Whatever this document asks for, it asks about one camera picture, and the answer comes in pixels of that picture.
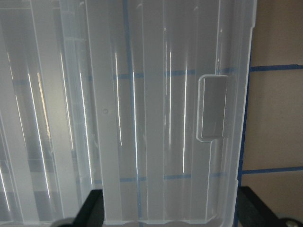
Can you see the clear plastic box lid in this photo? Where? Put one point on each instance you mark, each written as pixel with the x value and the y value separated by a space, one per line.
pixel 143 99

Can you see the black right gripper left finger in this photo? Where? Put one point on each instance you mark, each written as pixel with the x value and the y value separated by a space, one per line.
pixel 92 212

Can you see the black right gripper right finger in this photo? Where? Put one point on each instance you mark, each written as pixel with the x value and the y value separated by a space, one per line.
pixel 253 212

